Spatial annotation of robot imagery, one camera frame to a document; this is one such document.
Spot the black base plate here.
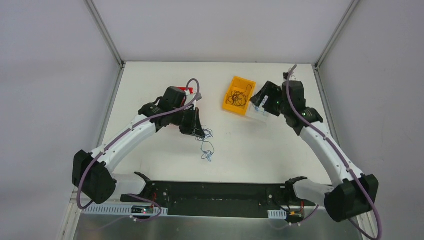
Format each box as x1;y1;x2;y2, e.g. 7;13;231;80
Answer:
138;180;314;218

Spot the yellow plastic bin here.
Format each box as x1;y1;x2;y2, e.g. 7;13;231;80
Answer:
222;76;256;116

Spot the right white cable duct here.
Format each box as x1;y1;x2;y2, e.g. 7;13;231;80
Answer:
267;209;287;220

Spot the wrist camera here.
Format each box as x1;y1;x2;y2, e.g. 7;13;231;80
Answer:
184;88;203;108
282;64;298;82

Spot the aluminium frame post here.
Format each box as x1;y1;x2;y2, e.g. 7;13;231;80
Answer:
84;0;125;68
314;0;362;70

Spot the purple thin cable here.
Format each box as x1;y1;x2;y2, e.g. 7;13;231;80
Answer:
194;128;215;142
226;84;253;108

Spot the left aluminium frame post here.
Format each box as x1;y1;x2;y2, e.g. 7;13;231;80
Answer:
84;0;125;68

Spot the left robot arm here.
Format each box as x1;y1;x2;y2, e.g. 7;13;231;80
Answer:
71;86;206;205

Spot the right aluminium frame post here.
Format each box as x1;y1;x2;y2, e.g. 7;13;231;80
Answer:
314;0;362;70

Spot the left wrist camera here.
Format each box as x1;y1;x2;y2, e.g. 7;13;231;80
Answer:
184;88;203;108

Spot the red plastic bin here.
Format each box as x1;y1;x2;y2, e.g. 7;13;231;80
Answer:
175;86;190;93

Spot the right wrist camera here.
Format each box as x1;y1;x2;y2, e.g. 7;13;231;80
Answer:
282;64;298;82

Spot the white cable duct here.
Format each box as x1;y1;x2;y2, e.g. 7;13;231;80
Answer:
267;209;287;220
82;204;168;217

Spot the white translucent plastic bin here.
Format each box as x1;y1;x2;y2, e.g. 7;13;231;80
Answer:
245;102;269;124

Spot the left white cable duct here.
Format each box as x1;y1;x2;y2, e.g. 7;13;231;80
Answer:
82;204;168;217

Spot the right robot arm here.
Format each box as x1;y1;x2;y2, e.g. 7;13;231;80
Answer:
250;81;379;223

